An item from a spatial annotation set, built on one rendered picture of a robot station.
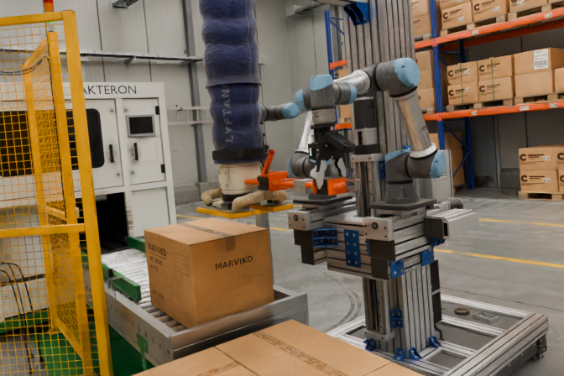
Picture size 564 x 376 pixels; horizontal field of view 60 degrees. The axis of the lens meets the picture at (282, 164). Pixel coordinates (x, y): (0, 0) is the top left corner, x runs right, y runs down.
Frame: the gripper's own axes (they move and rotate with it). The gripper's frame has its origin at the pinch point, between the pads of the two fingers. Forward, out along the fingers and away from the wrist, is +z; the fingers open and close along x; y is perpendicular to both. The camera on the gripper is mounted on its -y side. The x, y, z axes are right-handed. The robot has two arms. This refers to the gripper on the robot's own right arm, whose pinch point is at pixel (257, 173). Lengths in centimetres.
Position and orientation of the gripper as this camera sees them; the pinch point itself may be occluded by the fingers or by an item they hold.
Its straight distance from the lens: 246.6
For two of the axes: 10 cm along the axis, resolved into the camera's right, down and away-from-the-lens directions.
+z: 0.8, 10.0, 0.5
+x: 8.3, -0.9, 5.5
